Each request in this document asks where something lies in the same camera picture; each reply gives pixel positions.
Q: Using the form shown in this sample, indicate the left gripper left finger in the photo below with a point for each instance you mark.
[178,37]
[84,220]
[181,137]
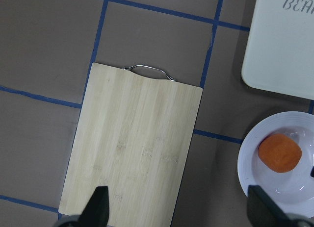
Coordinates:
[95,213]

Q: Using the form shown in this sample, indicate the wooden cutting board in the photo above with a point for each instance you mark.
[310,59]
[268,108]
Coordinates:
[133,137]

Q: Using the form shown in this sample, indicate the white round plate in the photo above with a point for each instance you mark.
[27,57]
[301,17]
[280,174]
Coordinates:
[293,191]

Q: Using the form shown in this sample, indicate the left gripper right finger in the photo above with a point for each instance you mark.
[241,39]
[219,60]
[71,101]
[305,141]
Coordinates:
[262,211]

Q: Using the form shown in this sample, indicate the orange fruit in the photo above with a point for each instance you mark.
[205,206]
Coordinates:
[279,153]

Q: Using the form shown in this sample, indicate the cream bear tray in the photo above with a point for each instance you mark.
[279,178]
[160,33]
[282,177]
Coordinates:
[279,55]

